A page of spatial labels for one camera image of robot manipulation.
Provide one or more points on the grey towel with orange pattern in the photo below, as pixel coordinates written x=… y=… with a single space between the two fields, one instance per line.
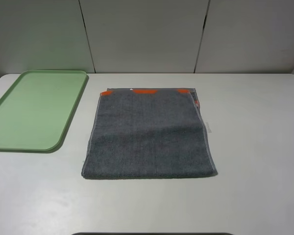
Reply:
x=148 y=134

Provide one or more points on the light green plastic tray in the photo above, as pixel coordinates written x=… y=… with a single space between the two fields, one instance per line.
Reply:
x=36 y=111

